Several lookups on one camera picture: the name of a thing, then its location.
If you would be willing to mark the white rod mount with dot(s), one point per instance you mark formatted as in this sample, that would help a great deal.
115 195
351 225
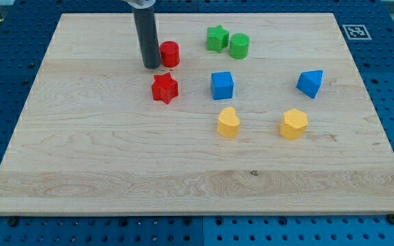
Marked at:
140 3

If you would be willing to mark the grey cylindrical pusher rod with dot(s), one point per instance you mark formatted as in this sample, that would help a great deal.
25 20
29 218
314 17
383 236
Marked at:
147 35

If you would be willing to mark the red star block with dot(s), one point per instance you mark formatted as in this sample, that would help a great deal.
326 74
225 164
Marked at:
164 88

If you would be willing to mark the green star block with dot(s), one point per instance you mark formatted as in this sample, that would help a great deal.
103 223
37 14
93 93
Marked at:
217 38

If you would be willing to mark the red cylinder block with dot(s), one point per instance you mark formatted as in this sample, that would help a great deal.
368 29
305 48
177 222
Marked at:
170 54

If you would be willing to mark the green cylinder block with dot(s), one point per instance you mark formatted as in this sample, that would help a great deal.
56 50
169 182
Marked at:
239 45

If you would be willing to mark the blue cube block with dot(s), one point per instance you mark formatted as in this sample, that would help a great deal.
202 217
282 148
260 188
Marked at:
222 85

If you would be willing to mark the yellow heart block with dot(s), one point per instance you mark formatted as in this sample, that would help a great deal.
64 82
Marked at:
228 123

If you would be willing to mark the light wooden board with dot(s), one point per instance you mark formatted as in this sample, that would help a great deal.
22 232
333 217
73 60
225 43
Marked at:
91 141

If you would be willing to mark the blue triangular prism block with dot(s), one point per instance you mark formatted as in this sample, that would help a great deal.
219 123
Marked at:
309 82

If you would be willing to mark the yellow hexagon block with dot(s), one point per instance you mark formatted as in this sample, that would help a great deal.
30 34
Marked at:
293 124

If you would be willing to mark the white fiducial marker tag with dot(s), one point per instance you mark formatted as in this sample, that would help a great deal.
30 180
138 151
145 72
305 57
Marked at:
356 32

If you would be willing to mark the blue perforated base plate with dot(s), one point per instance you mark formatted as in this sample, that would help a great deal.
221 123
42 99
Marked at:
25 34

